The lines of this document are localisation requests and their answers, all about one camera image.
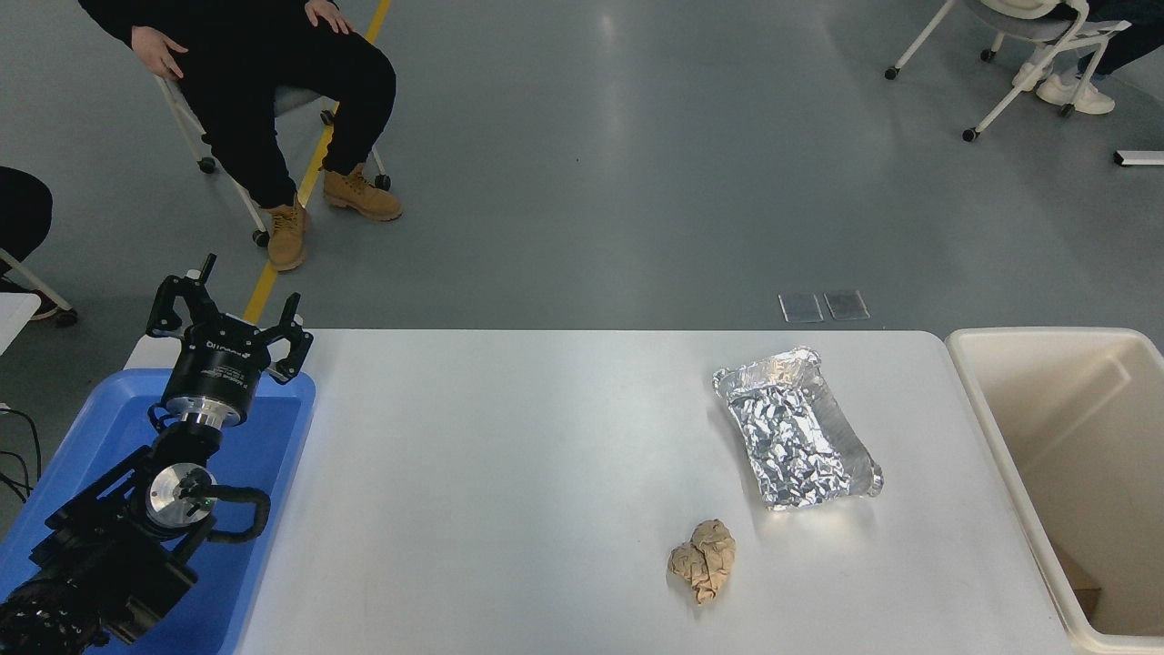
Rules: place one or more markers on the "grey wheeled chair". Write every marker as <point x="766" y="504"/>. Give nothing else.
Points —
<point x="186" y="123"/>

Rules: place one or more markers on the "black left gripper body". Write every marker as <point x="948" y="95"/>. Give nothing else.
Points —
<point x="216" y="368"/>

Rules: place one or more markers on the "white bar on floor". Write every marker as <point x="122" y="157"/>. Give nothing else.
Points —
<point x="1141" y="158"/>

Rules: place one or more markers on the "clear floor plate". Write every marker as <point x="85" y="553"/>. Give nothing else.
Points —
<point x="846" y="306"/>
<point x="801" y="307"/>

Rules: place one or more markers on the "white chair leg with caster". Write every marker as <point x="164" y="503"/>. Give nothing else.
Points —
<point x="41" y="287"/>

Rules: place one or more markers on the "blue plastic tray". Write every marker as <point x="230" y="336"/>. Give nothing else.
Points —
<point x="264" y="437"/>

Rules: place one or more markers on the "white-framed wheeled chair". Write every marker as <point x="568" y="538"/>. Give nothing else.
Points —
<point x="1028" y="23"/>

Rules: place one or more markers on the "crumpled tan paper ball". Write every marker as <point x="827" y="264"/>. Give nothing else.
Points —
<point x="709" y="559"/>

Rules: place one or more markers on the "large pale bin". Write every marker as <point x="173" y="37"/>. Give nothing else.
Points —
<point x="1046" y="428"/>

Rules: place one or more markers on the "seated person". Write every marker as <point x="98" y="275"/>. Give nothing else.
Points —
<point x="1078" y="91"/>

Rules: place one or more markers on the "person's right hand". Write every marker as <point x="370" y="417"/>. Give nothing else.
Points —
<point x="159" y="50"/>

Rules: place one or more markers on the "person's left hand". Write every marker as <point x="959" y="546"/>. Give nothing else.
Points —
<point x="329" y="14"/>

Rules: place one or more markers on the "white side table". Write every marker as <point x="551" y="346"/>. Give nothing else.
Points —
<point x="16" y="318"/>

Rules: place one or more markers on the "foil tray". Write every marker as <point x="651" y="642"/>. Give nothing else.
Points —
<point x="791" y="437"/>

